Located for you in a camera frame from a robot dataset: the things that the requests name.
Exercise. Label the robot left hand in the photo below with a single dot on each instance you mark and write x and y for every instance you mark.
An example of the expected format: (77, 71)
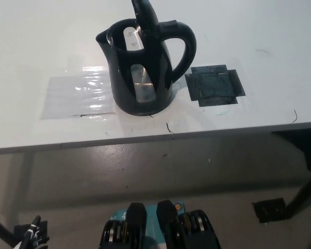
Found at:
(32, 234)

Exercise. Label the black electric kettle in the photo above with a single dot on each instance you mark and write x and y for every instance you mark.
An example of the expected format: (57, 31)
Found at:
(124, 85)

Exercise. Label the black hinged kettle lid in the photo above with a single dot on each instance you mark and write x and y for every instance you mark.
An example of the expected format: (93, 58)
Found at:
(145, 14)

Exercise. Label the black table leg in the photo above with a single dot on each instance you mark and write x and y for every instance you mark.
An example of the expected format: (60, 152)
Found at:
(304, 189)
(0, 228)

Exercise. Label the clear plastic tape sheet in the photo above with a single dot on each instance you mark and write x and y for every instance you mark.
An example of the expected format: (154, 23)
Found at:
(67, 96)

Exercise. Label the black tape patch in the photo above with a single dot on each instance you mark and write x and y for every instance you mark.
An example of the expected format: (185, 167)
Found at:
(213, 85)

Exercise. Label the black table frame beam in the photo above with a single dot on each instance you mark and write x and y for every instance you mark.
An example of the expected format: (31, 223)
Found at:
(303, 145)

